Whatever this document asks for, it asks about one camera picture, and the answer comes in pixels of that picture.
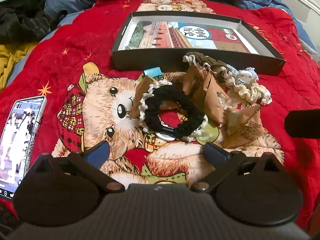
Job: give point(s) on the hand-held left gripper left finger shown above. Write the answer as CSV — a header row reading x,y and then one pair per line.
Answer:
x,y
98,153

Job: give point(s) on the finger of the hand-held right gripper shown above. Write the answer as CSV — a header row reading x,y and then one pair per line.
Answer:
x,y
305,123

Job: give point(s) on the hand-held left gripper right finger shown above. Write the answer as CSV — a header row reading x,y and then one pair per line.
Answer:
x,y
214,153

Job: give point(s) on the black scrunchie with white trim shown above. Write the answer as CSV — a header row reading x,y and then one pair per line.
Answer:
x,y
152,105

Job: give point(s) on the olive scrunchie with white trim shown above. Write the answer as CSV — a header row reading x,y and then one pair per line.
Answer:
x,y
207,58

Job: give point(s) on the black shallow cardboard box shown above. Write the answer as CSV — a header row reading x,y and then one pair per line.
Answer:
x,y
175,61

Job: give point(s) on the blue binder clip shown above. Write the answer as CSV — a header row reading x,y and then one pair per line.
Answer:
x,y
158,70

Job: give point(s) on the white smartphone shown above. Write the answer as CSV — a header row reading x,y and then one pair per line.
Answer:
x,y
17,135

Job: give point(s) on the red bear printed blanket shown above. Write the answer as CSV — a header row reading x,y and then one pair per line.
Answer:
x,y
75,42

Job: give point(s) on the colourful textbook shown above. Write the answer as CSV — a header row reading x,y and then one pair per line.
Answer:
x,y
175,33

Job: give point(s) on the yellow cloth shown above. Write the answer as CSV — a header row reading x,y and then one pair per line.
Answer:
x,y
10,57

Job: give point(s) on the grey blue bed sheet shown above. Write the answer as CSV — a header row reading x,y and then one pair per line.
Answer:
x,y
50,30

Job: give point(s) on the black cloth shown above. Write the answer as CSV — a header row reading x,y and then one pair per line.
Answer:
x,y
20,17

